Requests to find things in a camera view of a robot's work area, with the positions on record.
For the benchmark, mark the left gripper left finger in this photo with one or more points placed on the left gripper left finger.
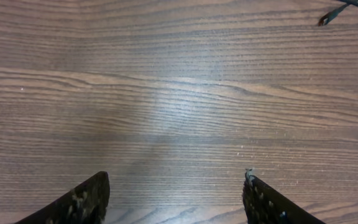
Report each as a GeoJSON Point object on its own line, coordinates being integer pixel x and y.
{"type": "Point", "coordinates": [85, 204]}

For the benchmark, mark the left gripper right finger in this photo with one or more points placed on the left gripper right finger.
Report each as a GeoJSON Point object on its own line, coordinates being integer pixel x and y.
{"type": "Point", "coordinates": [264, 205]}

